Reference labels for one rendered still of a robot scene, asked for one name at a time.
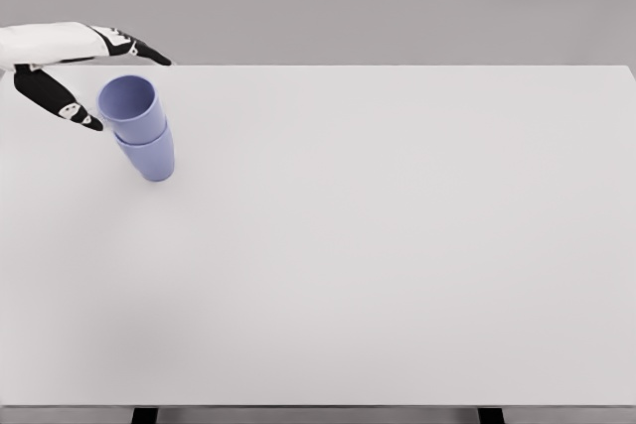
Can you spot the periwinkle blue plastic cup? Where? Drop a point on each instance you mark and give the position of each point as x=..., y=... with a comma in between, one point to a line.
x=151, y=158
x=133, y=111

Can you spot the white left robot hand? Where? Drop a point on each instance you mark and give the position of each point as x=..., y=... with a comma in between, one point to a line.
x=54, y=44

